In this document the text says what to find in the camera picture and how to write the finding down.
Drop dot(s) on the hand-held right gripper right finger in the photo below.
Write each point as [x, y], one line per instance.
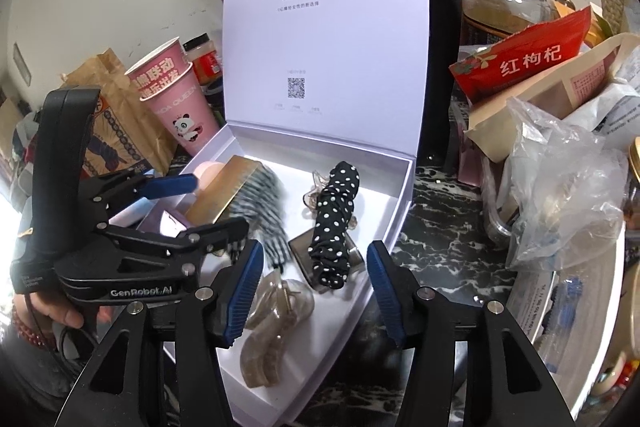
[387, 297]

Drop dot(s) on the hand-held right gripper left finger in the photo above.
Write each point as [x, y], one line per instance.
[242, 297]

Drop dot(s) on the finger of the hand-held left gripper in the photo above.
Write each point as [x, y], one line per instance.
[215, 232]
[170, 187]

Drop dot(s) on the small purple box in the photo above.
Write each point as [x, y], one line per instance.
[172, 222]

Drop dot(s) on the pink round compact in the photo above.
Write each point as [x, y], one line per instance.
[207, 177]

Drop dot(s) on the gold rectangular stand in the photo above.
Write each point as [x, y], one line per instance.
[225, 192]

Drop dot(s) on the black-white checkered scrunchie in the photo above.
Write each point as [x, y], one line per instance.
[267, 212]

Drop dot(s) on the pearly wavy hair claw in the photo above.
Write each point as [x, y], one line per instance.
[265, 357]

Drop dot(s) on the smoky hair clip with charms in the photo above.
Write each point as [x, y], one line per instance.
[302, 252]

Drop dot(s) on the black polka-dot scrunchie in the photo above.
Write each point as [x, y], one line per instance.
[332, 227]

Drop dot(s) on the lavender gift box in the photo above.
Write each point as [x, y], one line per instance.
[350, 32]

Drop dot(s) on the person's left hand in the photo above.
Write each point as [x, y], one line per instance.
[50, 312]

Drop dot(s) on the pink panda paper cup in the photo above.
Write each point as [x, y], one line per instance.
[185, 122]

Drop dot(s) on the brown printed paper bag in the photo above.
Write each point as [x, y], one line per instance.
[120, 107]

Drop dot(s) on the dark glass bottle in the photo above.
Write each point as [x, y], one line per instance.
[214, 102]

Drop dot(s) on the dark pink paper cup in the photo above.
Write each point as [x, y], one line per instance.
[155, 67]

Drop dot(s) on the pink patterned box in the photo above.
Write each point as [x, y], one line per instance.
[470, 147]

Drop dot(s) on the clear plastic bag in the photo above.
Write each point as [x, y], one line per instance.
[565, 187]

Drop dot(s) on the beige paper pouch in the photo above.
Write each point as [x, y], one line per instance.
[540, 107]

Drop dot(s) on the gold-lid glass jar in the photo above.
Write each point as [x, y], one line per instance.
[634, 177]

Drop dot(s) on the red foil packet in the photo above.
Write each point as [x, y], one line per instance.
[525, 57]

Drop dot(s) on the white paper leaflet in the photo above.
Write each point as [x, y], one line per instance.
[622, 102]

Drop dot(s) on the glass jar black lid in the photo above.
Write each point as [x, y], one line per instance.
[505, 7]

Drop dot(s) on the wall switch plate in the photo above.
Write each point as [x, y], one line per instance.
[21, 63]

